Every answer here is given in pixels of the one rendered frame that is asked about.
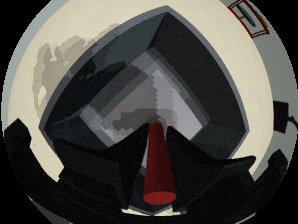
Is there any dark red peg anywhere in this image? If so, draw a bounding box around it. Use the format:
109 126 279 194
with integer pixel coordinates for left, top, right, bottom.
142 123 176 205

